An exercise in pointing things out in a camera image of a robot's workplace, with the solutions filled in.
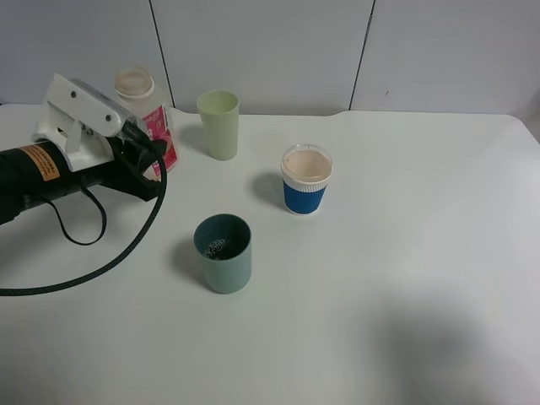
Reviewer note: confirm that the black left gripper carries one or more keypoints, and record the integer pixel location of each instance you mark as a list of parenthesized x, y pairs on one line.
[(125, 172)]

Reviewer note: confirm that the clear bottle with brown drink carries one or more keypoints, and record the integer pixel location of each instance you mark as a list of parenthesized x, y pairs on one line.
[(137, 92)]

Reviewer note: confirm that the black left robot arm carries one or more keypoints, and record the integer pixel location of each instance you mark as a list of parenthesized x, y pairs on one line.
[(38, 172)]

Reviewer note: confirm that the pale yellow-green plastic cup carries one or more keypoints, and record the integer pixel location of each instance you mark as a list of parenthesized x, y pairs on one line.
[(219, 113)]

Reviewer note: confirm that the grey-green plastic cup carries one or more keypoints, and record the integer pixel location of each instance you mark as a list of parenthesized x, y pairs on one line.
[(223, 241)]

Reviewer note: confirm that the white cup with blue sleeve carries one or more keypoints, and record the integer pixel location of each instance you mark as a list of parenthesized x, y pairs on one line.
[(306, 170)]

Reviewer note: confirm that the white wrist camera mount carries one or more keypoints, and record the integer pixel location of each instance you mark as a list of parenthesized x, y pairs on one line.
[(80, 120)]

